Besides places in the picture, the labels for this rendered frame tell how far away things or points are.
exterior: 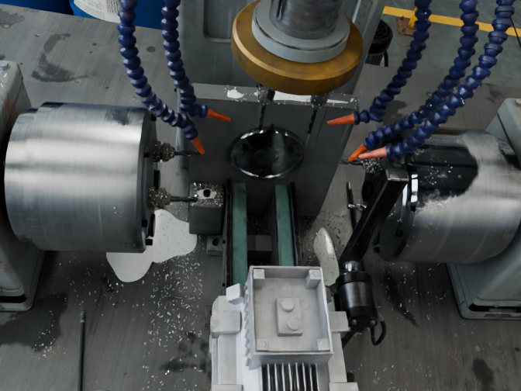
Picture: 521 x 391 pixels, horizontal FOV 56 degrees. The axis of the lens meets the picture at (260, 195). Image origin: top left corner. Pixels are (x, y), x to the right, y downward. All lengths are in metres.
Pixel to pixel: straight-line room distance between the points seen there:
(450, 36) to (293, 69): 2.81
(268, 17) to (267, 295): 0.37
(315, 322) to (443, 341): 0.47
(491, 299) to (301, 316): 0.51
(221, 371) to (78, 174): 0.35
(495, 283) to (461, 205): 0.24
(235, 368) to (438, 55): 2.73
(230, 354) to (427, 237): 0.37
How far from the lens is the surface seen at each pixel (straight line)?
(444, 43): 3.33
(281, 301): 0.67
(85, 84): 1.42
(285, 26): 0.65
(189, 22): 0.91
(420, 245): 0.87
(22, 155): 0.81
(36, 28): 1.63
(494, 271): 1.04
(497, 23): 0.70
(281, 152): 0.95
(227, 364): 0.70
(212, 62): 0.96
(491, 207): 0.88
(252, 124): 0.90
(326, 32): 0.66
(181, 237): 1.09
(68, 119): 0.81
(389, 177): 0.67
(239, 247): 0.95
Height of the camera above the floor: 1.73
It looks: 53 degrees down
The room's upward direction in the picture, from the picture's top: 12 degrees clockwise
